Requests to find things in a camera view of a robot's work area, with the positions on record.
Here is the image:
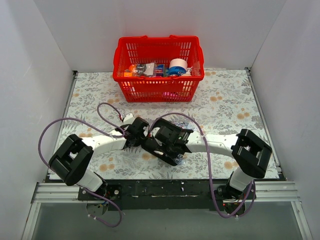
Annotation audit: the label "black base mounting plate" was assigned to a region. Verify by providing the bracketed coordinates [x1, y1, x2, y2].
[78, 179, 255, 211]

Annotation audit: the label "aluminium frame rail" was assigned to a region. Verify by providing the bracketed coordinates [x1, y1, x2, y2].
[32, 181, 301, 203]

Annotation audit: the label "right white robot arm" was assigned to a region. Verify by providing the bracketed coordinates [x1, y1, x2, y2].
[150, 118, 272, 199]

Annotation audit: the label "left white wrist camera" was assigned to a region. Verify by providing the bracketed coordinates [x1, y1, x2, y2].
[122, 113, 135, 125]

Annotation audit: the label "silver hair scissors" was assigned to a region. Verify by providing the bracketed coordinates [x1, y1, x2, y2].
[173, 121, 197, 131]

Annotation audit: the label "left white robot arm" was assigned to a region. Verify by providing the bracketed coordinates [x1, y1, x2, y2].
[48, 115, 149, 200]

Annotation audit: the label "red plastic shopping basket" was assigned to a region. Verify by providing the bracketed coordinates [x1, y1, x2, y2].
[112, 35, 205, 103]

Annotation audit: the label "white tape roll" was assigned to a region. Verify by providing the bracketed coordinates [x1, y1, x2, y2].
[168, 58, 188, 76]

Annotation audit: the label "orange small box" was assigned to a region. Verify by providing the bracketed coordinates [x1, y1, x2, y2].
[123, 69, 133, 77]

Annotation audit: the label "black zippered tool case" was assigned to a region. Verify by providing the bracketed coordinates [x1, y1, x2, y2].
[141, 137, 184, 166]

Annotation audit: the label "floral patterned table mat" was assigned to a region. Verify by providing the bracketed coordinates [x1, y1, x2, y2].
[58, 69, 268, 180]

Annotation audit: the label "colourful packaged item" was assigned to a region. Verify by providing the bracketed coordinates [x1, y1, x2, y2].
[153, 64, 167, 78]

